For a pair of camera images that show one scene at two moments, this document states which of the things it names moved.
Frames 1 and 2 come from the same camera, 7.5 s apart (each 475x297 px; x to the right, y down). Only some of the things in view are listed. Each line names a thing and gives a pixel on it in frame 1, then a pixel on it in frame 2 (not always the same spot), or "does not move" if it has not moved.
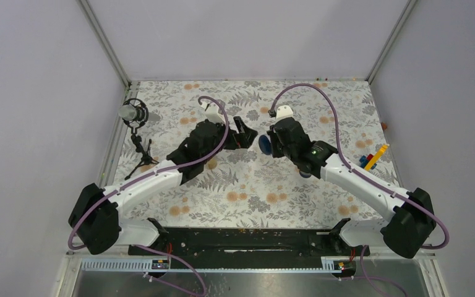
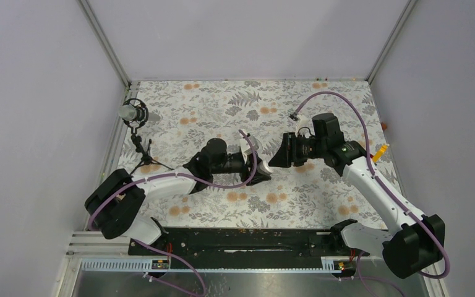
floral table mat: x=247 y=188 does not move
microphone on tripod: x=135 y=112 does not move
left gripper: x=240 y=140 → x=247 y=175
